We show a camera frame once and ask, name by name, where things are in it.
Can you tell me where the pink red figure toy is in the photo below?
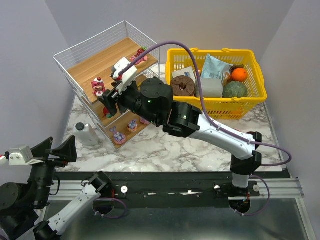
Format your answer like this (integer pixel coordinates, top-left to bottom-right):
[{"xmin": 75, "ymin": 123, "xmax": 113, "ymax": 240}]
[{"xmin": 91, "ymin": 77, "xmax": 106, "ymax": 97}]

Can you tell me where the red strawberry toy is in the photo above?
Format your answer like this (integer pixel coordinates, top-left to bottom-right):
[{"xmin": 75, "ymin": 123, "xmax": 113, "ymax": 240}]
[{"xmin": 103, "ymin": 107, "xmax": 113, "ymax": 119}]

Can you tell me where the purple pink toy figure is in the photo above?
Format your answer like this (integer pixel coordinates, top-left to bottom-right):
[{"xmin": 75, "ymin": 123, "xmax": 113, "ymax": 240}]
[{"xmin": 139, "ymin": 117, "xmax": 150, "ymax": 125}]

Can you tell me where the small purple bunny toy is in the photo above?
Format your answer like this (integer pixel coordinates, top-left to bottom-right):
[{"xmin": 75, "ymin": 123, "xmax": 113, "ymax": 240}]
[{"xmin": 127, "ymin": 119, "xmax": 138, "ymax": 133}]

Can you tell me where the pink strawberry cake toy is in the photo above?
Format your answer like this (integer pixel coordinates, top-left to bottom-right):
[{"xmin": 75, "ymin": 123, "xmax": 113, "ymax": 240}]
[{"xmin": 129, "ymin": 46, "xmax": 149, "ymax": 69}]

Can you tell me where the purple bunny toy pink base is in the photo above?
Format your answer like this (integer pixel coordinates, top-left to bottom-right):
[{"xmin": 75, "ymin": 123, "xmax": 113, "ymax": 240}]
[{"xmin": 109, "ymin": 126, "xmax": 127, "ymax": 145}]

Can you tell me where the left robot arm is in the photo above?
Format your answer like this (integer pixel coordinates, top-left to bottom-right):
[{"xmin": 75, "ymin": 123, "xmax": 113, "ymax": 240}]
[{"xmin": 0, "ymin": 135, "xmax": 114, "ymax": 240}]

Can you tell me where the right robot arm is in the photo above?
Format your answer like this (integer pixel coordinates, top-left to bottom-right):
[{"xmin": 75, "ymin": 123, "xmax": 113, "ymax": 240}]
[{"xmin": 98, "ymin": 77, "xmax": 262, "ymax": 189}]

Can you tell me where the white plastic bottle black cap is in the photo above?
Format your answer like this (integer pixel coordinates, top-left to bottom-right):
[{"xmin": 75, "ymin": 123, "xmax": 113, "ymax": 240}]
[{"xmin": 72, "ymin": 122, "xmax": 99, "ymax": 146}]

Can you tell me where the brown chocolate donut cake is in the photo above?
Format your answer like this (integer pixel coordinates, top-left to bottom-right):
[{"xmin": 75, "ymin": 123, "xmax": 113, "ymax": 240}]
[{"xmin": 170, "ymin": 75, "xmax": 195, "ymax": 97}]

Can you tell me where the yellow plastic shopping basket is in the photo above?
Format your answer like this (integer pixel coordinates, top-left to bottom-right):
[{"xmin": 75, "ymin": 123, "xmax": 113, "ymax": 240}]
[{"xmin": 165, "ymin": 48, "xmax": 268, "ymax": 120}]

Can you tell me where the white tissue packet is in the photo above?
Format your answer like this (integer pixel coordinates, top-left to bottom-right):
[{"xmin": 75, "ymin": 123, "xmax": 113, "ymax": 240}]
[{"xmin": 172, "ymin": 66, "xmax": 196, "ymax": 81}]

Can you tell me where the light blue snack bag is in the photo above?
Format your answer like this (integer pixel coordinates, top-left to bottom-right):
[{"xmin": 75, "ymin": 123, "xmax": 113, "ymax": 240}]
[{"xmin": 200, "ymin": 53, "xmax": 233, "ymax": 81}]

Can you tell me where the green melon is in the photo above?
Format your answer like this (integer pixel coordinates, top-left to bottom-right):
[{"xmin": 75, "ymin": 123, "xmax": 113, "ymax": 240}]
[{"xmin": 222, "ymin": 81, "xmax": 248, "ymax": 98}]

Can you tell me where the orange fruit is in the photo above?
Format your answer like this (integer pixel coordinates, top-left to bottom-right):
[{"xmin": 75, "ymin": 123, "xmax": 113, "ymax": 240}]
[{"xmin": 231, "ymin": 68, "xmax": 248, "ymax": 83}]

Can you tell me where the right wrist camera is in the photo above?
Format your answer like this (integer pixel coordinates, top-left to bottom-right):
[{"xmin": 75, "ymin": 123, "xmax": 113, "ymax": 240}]
[{"xmin": 110, "ymin": 57, "xmax": 138, "ymax": 95}]

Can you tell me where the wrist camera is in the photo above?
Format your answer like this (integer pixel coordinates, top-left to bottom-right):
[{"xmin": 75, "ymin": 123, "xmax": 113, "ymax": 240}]
[
  {"xmin": 110, "ymin": 57, "xmax": 138, "ymax": 95},
  {"xmin": 0, "ymin": 145, "xmax": 44, "ymax": 166}
]

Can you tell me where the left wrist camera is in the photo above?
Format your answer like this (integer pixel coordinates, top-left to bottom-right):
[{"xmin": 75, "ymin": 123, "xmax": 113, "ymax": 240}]
[{"xmin": 0, "ymin": 145, "xmax": 44, "ymax": 166}]

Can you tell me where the white wire wooden shelf rack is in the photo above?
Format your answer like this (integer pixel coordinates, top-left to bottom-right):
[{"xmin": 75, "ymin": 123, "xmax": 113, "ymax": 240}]
[{"xmin": 53, "ymin": 21, "xmax": 156, "ymax": 151}]

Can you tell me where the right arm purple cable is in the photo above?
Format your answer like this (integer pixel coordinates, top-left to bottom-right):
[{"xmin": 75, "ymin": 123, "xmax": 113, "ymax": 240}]
[{"xmin": 119, "ymin": 40, "xmax": 293, "ymax": 217}]

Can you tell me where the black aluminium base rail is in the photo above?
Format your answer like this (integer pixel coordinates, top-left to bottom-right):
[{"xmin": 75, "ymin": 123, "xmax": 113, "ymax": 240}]
[{"xmin": 53, "ymin": 171, "xmax": 305, "ymax": 210}]

